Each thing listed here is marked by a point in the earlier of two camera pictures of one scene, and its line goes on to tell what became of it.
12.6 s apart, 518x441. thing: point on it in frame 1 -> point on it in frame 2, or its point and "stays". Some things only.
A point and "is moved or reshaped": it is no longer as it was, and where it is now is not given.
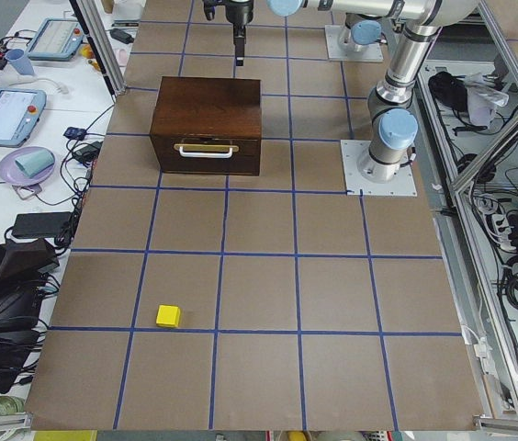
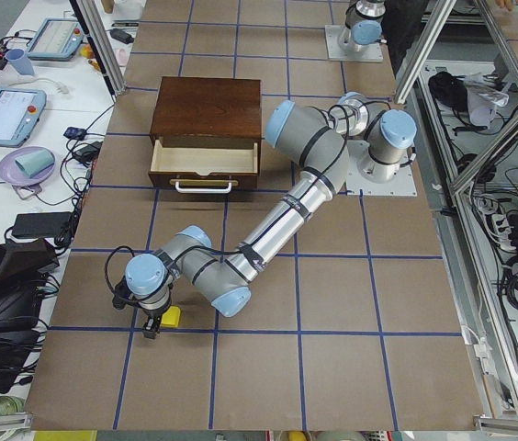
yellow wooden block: x=168 y=316 stays
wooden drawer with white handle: x=206 y=148 is moved or reshaped
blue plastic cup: x=19 y=61 stays
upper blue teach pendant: x=56 y=39 stays
